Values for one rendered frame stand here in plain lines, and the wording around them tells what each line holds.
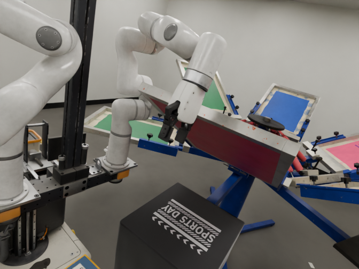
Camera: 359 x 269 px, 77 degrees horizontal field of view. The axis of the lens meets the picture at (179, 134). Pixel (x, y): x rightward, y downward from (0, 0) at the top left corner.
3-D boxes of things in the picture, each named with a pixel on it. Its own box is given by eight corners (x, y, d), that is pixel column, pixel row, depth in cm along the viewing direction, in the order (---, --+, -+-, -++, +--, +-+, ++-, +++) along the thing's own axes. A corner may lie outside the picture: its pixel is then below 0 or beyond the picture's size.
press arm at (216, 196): (174, 254, 103) (177, 244, 100) (163, 246, 105) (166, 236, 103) (250, 168, 205) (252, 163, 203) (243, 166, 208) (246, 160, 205)
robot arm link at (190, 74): (195, 77, 66) (190, 86, 66) (181, 65, 58) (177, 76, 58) (217, 84, 63) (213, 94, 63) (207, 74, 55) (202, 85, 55)
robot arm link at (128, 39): (109, 27, 92) (149, 38, 104) (104, 118, 100) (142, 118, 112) (124, 22, 82) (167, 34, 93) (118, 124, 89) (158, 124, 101)
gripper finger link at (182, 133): (187, 120, 69) (178, 140, 69) (182, 118, 66) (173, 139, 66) (196, 124, 67) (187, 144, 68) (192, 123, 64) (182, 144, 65)
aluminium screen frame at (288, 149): (295, 157, 61) (301, 144, 61) (137, 89, 86) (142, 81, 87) (277, 188, 131) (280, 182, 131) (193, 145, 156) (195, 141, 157)
